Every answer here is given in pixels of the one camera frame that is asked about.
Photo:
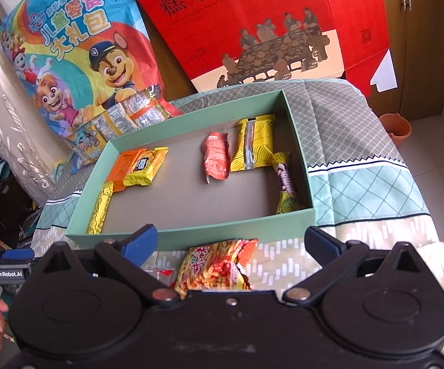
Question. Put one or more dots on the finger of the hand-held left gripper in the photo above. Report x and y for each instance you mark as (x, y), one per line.
(18, 253)

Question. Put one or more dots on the long yellow snack packet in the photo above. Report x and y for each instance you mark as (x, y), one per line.
(99, 207)

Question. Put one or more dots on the orange red snack packet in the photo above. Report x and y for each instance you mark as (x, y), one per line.
(216, 157)

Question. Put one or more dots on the red paper gift bag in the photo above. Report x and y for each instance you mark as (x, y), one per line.
(245, 15)

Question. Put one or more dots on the yellow biscuit packet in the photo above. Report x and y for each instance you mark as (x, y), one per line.
(143, 167)

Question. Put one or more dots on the small red white packet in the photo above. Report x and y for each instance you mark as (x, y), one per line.
(160, 273)

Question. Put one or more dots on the yellow purple snack packet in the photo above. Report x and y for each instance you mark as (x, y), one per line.
(285, 176)

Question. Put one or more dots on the white lace curtain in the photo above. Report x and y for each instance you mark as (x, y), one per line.
(10, 130)

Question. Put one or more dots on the yellow wavy striped packet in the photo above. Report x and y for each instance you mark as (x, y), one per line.
(258, 142)

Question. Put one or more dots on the yellow red noodle snack packet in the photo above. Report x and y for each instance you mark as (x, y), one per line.
(214, 267)

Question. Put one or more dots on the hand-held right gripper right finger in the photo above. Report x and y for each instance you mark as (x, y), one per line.
(321, 243)

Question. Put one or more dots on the terracotta flower pot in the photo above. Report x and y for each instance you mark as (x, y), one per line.
(396, 128)

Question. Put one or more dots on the green cardboard box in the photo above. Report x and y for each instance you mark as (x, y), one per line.
(191, 207)

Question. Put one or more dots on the cartoon dog snack bag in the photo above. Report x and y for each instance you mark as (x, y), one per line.
(64, 38)

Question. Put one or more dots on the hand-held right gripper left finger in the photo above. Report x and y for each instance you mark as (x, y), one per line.
(140, 243)

